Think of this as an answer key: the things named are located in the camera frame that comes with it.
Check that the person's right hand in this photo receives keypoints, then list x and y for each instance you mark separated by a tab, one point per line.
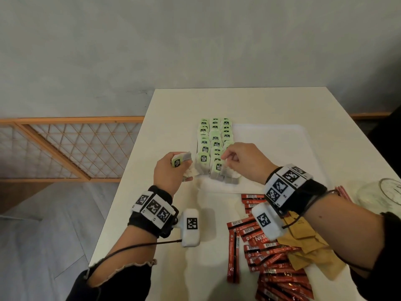
250	161

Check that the person's left hand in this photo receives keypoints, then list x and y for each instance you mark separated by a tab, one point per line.
166	178

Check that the white tray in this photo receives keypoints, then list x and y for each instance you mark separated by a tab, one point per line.
282	144

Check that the rows of laid tea bags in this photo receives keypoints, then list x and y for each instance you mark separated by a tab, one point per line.
206	144

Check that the pile of red coffee sachets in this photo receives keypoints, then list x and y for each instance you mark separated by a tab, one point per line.
269	253

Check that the red stirrer sticks bundle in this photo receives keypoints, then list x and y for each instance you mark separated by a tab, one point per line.
343	193

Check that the pile of brown sugar packets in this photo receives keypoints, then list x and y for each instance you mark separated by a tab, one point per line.
310	247

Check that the person's right forearm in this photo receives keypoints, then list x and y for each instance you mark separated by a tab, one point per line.
344	228

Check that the person's left forearm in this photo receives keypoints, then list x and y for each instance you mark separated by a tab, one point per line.
125	253

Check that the person's black top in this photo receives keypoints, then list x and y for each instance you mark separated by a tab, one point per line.
125	285

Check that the black left wristband marker tags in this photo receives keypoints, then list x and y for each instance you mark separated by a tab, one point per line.
152	211

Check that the wooden lattice screen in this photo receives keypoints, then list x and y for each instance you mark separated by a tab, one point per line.
62	120

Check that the clear glass jar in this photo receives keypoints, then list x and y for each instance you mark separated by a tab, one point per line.
379	195

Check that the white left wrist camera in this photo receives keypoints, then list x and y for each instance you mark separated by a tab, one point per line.
191	228

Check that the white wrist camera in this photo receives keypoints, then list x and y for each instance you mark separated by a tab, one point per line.
266	222
191	228

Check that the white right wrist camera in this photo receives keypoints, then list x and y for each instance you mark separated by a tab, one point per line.
266	222

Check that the wooden wall rail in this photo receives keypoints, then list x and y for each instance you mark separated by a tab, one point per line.
369	115

